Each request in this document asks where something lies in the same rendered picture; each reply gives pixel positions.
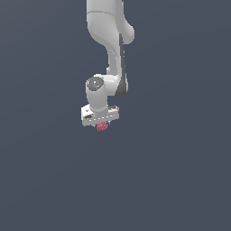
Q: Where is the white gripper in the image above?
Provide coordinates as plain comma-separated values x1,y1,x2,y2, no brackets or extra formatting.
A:
79,103,120,127

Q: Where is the small pink lumpy object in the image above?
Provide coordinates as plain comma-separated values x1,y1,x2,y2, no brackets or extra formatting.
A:
96,121,109,133

